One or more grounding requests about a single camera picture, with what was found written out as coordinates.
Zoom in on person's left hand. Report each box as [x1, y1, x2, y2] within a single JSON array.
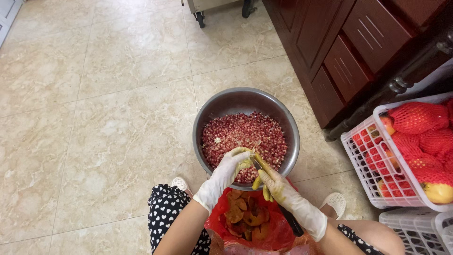
[[208, 147, 255, 200]]

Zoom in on person's right hand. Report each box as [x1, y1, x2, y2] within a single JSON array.
[[252, 154, 302, 210]]

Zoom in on black handled knife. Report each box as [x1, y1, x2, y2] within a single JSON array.
[[249, 157, 304, 237]]

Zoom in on red plastic bag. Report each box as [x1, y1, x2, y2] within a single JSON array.
[[204, 177, 306, 253]]

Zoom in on heap of pomegranate seeds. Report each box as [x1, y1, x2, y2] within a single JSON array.
[[202, 111, 288, 184]]

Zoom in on heap of pomegranate peels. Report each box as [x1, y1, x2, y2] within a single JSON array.
[[224, 189, 272, 242]]

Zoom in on white left shoe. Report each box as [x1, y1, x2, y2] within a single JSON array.
[[171, 177, 194, 197]]

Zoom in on white shoe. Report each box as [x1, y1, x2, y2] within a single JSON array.
[[319, 192, 347, 220], [171, 177, 194, 197]]

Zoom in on white right shoe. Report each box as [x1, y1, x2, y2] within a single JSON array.
[[319, 192, 347, 220]]

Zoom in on black heart print shorts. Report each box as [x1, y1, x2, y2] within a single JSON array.
[[147, 184, 385, 255]]

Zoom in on steel bowl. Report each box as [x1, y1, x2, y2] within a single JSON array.
[[192, 87, 301, 192]]

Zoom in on white plastic basket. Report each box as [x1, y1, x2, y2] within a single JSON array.
[[434, 211, 453, 255], [378, 207, 453, 255], [340, 91, 453, 213]]

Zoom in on heap of net wrapped pomegranates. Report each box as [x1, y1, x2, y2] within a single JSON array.
[[352, 98, 453, 205]]

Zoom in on dark wooden cabinet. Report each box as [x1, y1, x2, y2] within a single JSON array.
[[261, 0, 453, 130]]

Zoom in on wheeled metal cart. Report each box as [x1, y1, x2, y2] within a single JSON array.
[[180, 0, 258, 29]]

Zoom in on white panelled door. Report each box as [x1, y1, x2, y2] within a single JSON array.
[[0, 0, 26, 49]]

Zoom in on dark turned wooden post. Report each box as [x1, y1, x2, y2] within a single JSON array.
[[324, 26, 453, 142]]

